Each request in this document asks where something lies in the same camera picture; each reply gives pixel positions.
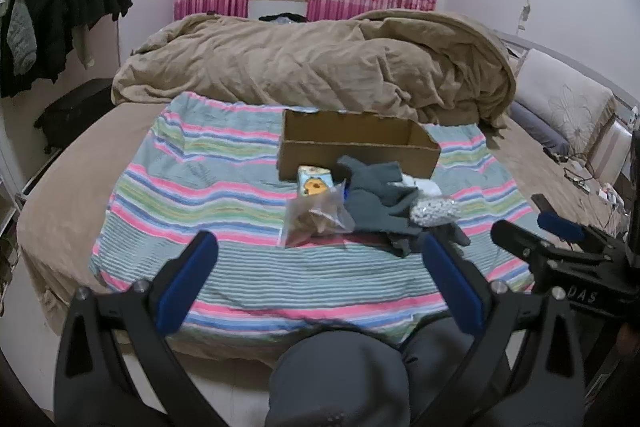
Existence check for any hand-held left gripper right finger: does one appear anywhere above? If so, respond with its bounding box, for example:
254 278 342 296
415 234 588 427

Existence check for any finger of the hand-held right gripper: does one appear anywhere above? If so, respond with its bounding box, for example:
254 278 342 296
491 221 561 267
531 194 601 246

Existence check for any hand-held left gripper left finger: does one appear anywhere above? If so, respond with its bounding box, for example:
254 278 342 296
54 231 236 427

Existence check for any silver blister pack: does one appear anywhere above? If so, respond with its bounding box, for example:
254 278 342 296
410 198 458 228

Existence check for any dark red item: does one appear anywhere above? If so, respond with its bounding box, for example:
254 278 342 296
345 232 396 249

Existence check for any grey cloth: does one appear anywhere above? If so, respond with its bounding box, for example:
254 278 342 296
336 157 471 258

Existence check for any clear plastic snack bag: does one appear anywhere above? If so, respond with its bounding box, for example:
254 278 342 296
277 181 356 249

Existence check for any small yellow blue carton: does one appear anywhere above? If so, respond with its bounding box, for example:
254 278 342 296
297 165 333 198

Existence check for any brown cardboard box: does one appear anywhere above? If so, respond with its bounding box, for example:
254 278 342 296
277 108 442 182

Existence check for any person's right leg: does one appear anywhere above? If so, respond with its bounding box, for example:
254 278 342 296
400 314 511 427

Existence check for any person's leg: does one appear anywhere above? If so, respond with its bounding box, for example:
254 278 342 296
265 329 412 427
400 314 511 427

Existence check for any striped blanket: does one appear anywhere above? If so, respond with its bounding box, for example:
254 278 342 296
90 92 533 348

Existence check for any grey pillow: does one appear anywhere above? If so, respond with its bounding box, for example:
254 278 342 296
509 101 571 155

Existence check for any white floral pillow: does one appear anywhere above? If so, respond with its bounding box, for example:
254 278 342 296
515 48 617 155

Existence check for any person's left leg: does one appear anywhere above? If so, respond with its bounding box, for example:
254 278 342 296
265 329 412 427

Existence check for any black suitcase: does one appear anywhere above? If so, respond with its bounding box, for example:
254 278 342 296
34 78 116 154

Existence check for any beige duvet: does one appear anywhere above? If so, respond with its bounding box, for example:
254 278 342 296
111 9 517 130

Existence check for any beige hanging garment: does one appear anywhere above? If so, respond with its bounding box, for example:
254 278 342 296
75 24 96 68

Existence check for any dark clothing by window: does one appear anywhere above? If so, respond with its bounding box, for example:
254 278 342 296
260 12 307 25

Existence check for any grey quilted jacket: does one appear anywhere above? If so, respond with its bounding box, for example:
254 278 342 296
7 0 38 75

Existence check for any power strip with cables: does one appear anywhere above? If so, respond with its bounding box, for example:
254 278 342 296
562 157 601 194

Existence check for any metal headboard frame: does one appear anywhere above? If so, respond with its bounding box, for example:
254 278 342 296
494 29 640 108

